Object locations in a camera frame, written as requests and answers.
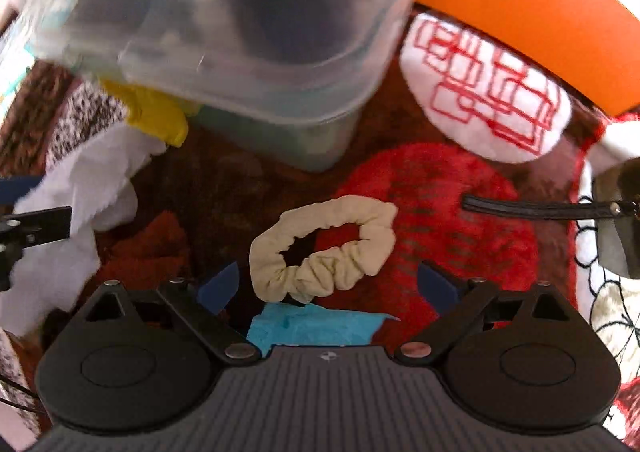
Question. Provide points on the red knitted cloth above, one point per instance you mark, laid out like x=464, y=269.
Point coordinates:
x=196, y=219

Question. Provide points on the orange cardboard box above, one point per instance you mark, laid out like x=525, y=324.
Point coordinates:
x=540, y=6

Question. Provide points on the clear plastic storage container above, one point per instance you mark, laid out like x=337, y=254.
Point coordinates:
x=285, y=78

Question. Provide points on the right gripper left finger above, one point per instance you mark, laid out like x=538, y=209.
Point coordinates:
x=199, y=307

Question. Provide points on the white cloth red squares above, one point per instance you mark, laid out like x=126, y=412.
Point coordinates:
x=482, y=96

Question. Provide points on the blue surgical face mask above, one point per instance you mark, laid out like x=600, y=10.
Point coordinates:
x=312, y=325

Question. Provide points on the beige fabric scrunchie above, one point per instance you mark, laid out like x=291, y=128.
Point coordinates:
x=325, y=271

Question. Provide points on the black white speckled pouch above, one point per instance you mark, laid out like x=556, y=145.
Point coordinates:
x=86, y=111

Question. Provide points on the white fluffy cloth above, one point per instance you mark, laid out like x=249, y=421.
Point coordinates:
x=95, y=181

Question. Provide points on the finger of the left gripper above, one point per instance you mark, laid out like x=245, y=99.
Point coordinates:
x=30, y=229

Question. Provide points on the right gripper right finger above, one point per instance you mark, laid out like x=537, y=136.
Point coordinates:
x=460, y=305

